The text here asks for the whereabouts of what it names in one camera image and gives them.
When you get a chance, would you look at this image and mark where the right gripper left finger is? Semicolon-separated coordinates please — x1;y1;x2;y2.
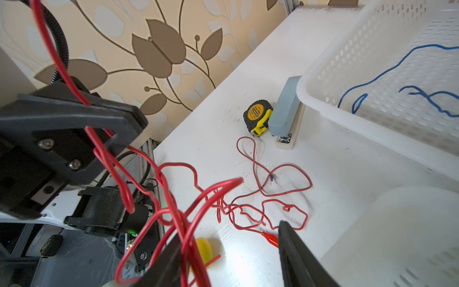
133;235;181;287

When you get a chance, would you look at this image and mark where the white basket back left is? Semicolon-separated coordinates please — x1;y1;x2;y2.
297;1;459;180

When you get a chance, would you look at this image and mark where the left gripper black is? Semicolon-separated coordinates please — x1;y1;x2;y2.
1;82;148;220

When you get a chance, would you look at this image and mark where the white basket front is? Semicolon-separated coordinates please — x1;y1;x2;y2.
320;186;459;287

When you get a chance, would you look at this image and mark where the grey blue stapler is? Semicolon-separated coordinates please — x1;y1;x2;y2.
268;76;305;150

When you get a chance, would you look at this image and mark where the yellow plastic corn toy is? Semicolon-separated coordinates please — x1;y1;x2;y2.
196;237;215;268

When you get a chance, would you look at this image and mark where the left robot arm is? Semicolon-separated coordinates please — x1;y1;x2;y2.
1;1;148;236

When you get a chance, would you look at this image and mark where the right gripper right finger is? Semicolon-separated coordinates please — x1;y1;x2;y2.
278;221;339;287

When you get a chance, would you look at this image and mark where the yellow black tape measure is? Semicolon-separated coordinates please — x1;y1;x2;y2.
243;99;273;137

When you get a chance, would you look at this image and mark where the white basket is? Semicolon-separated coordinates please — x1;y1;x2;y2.
320;186;459;287
297;1;459;180

